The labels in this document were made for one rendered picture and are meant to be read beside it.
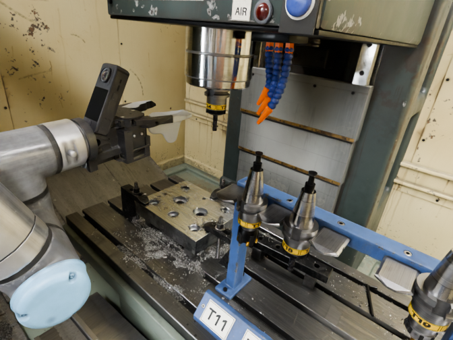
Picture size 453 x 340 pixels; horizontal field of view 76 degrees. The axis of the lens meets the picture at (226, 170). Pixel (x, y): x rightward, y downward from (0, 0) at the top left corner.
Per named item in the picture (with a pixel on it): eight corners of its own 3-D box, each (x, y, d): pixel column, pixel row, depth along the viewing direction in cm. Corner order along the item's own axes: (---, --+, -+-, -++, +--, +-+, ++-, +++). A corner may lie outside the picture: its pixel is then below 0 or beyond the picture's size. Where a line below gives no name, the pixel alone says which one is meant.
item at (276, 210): (276, 231, 53) (277, 227, 52) (253, 218, 56) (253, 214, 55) (294, 216, 58) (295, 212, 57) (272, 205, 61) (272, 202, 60)
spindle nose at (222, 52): (261, 86, 73) (267, 34, 68) (230, 94, 60) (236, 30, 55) (207, 76, 80) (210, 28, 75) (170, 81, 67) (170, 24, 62)
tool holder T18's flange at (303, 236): (319, 231, 55) (321, 220, 54) (311, 249, 50) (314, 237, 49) (287, 219, 58) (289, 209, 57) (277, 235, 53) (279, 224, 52)
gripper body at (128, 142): (129, 144, 59) (70, 162, 50) (125, 102, 55) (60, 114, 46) (154, 154, 55) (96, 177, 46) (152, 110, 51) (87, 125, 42)
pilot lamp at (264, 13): (267, 21, 35) (269, 1, 34) (252, 21, 36) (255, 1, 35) (269, 22, 35) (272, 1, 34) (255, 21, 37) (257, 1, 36)
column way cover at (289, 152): (329, 227, 109) (369, 87, 87) (232, 181, 135) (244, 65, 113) (334, 222, 112) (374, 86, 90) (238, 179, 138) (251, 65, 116)
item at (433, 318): (444, 312, 44) (453, 297, 43) (448, 338, 40) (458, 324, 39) (408, 297, 46) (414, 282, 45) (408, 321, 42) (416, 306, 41)
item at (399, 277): (410, 301, 41) (412, 297, 40) (371, 281, 43) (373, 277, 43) (418, 275, 46) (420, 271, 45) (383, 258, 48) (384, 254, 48)
